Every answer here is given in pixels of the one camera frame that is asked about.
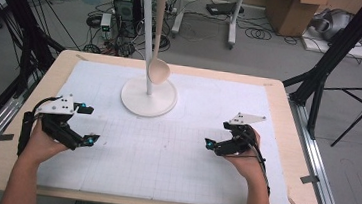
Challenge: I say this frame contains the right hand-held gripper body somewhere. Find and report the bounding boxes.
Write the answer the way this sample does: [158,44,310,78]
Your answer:
[219,110,267,161]

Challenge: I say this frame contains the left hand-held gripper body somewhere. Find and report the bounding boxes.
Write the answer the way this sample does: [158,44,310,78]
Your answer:
[33,90,87,152]

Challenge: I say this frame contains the white rack stand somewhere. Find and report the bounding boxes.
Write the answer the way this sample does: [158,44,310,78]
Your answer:
[107,0,188,121]

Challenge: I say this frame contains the beige ladle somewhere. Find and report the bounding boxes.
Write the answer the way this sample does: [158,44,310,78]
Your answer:
[146,0,179,87]

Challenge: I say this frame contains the person's right hand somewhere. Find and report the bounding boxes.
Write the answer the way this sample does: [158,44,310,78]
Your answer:
[220,125,271,188]

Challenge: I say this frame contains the person's left hand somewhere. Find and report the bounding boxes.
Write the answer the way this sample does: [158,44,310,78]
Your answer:
[22,118,71,169]

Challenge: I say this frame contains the white grid mat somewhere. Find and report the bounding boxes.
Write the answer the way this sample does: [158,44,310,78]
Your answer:
[34,56,305,204]

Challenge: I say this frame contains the light wooden table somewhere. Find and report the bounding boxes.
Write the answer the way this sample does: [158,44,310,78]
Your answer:
[0,42,337,204]

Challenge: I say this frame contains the small silver box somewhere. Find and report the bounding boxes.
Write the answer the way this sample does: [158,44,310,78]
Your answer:
[99,12,113,33]

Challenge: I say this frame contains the black computer tower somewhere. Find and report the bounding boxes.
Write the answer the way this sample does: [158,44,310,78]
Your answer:
[109,0,147,41]

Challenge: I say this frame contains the white floor stand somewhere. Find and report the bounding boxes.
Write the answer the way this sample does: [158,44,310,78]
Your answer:
[170,0,247,52]

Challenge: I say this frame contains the black flat device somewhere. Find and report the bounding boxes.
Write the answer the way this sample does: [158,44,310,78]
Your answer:
[204,0,246,20]

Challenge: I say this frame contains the large cardboard box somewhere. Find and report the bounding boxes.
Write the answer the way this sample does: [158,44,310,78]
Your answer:
[263,0,335,41]

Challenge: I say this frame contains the white foam board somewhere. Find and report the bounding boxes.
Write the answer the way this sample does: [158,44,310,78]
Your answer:
[298,27,362,61]

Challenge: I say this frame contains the grey bag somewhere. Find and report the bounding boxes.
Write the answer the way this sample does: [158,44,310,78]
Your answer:
[308,6,354,44]

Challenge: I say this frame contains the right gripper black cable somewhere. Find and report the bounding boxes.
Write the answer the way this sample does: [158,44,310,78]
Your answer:
[220,132,276,197]

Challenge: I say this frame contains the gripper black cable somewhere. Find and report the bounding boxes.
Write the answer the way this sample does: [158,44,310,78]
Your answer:
[220,132,276,197]
[16,92,64,160]

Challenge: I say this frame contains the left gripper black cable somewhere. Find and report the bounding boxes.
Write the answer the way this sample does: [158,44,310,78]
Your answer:
[16,92,64,160]

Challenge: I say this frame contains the tangle of black cables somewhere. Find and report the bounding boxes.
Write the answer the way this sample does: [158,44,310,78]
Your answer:
[82,0,177,63]

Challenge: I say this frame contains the black frame post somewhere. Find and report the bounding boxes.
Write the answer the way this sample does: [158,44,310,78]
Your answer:
[0,0,71,104]
[276,0,362,146]

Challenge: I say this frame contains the coiled black cable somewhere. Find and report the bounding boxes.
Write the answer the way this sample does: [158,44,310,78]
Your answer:
[243,26,274,43]

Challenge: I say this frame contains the loose black cables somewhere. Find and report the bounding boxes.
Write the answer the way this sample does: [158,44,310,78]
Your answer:
[180,8,308,48]

